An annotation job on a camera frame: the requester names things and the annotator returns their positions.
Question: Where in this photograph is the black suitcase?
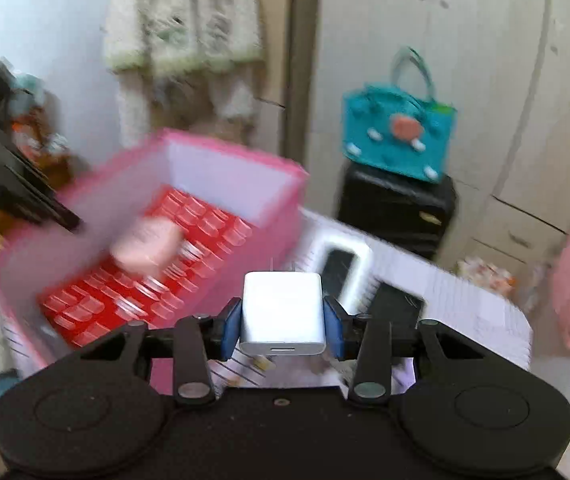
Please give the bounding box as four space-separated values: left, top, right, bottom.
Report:
337 162 457 261

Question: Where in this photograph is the white framed phone case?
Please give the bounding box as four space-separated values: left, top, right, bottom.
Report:
308 232 373 314

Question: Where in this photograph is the orange patterned gift bag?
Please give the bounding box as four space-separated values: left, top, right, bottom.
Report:
455 257 516 297

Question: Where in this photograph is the black smartphone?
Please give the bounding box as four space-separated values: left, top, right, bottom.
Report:
366 282 425 328

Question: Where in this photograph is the pink round compact case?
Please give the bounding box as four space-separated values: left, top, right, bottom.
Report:
110 216 183 278

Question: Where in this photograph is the striped white table cloth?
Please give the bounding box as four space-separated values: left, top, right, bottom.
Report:
0 209 532 376

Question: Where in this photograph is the cluttered wooden side cabinet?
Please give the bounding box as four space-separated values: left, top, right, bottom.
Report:
0 61 72 248

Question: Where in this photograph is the white power adapter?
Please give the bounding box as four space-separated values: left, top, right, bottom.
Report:
238 271 326 356

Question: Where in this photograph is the beige wardrobe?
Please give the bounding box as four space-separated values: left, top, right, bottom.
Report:
295 0 570 272

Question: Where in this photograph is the teal felt handbag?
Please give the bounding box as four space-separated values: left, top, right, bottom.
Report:
343 47 457 183

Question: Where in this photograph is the cream knitted cardigan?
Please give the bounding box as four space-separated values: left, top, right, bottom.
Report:
104 0 263 146

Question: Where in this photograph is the pink storage box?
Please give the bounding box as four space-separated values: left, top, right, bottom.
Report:
0 130 307 376

